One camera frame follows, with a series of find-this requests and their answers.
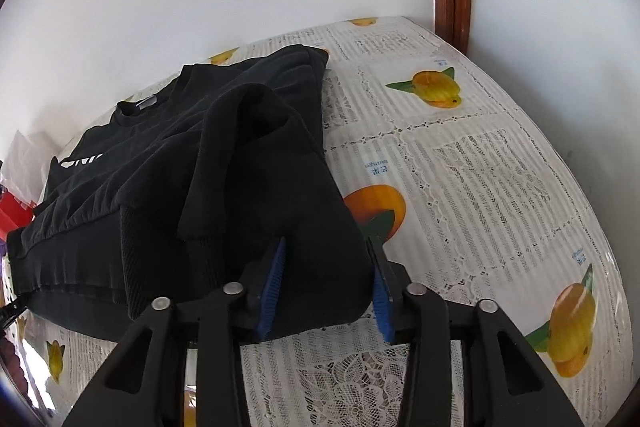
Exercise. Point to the white plastic bag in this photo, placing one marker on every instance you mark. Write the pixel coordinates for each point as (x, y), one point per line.
(27, 162)

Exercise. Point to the red paper bag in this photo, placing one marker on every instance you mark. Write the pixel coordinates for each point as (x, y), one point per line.
(12, 214)

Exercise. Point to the black sweatshirt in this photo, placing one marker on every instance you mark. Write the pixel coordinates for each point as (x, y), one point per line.
(200, 157)

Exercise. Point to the fruit print table cover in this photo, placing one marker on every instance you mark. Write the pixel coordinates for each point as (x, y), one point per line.
(475, 182)

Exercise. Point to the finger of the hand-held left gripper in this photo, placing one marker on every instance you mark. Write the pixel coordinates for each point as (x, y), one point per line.
(11, 311)

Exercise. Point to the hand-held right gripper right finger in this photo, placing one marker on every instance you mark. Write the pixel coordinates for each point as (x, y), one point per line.
(382, 302)

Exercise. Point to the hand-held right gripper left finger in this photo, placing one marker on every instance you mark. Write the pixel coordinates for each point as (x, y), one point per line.
(272, 287)

